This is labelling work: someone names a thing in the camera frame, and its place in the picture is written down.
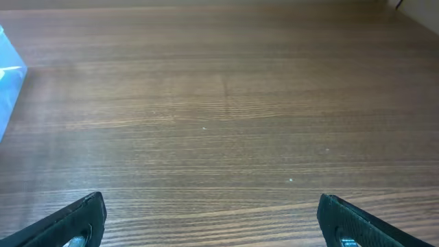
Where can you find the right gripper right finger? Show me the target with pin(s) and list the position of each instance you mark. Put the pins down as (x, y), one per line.
(345, 225)

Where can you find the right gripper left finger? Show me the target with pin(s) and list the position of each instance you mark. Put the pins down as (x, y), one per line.
(82, 220)

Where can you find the clear plastic container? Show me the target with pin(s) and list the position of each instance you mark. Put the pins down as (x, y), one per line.
(13, 72)

